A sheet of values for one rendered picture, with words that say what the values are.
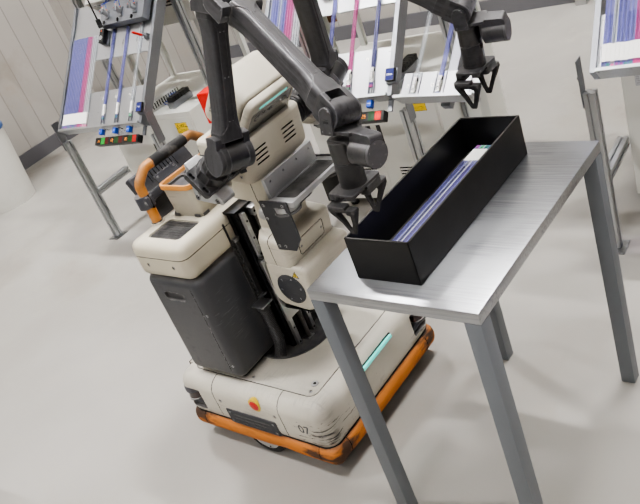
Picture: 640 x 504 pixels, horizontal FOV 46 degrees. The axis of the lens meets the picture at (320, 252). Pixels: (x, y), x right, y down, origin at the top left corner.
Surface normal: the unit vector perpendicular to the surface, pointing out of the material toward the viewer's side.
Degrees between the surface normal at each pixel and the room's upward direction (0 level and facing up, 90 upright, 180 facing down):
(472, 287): 0
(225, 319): 90
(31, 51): 90
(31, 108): 90
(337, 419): 90
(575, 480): 0
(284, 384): 0
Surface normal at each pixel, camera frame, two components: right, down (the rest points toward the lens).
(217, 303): 0.76, 0.07
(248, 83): 0.27, -0.55
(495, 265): -0.33, -0.81
